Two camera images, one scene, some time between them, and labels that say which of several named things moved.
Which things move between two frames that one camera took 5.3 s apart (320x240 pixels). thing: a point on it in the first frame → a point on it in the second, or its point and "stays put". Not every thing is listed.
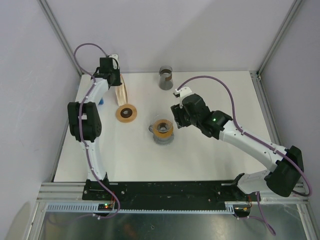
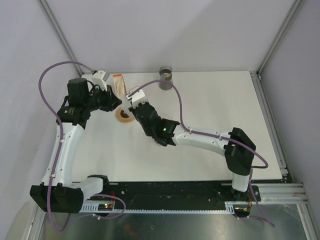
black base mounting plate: [165, 194] stays put
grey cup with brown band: [166, 82] stays put
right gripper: [178, 112] → [133, 110]
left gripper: [118, 82] → [112, 100]
